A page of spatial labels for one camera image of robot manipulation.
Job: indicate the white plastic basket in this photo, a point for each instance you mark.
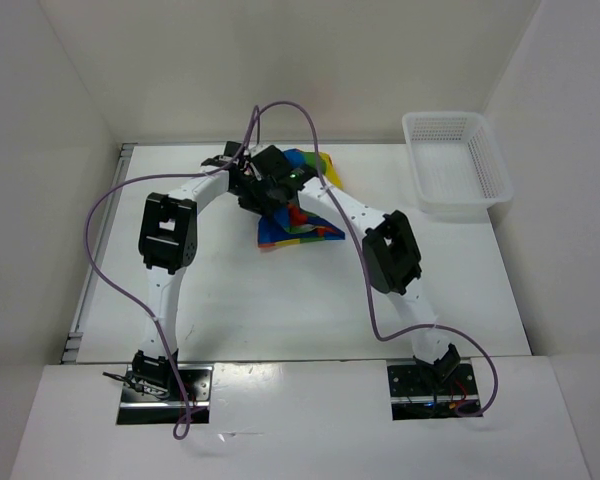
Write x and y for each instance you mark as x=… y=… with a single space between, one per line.
x=456 y=163

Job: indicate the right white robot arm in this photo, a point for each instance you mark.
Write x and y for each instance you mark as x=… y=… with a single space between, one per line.
x=299 y=198

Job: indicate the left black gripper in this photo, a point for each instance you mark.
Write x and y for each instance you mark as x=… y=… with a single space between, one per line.
x=251 y=205

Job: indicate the rainbow striped shorts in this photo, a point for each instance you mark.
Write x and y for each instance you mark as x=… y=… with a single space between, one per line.
x=290 y=225

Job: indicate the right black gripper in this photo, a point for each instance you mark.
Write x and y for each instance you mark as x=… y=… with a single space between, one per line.
x=269 y=205

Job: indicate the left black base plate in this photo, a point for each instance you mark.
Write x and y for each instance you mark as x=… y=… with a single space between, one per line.
x=142 y=403

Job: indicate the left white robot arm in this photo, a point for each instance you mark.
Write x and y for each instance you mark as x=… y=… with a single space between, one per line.
x=168 y=244

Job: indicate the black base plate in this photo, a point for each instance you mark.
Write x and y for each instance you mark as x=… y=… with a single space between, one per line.
x=413 y=397
x=142 y=403

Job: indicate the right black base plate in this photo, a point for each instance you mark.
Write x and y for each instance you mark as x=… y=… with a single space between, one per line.
x=413 y=397

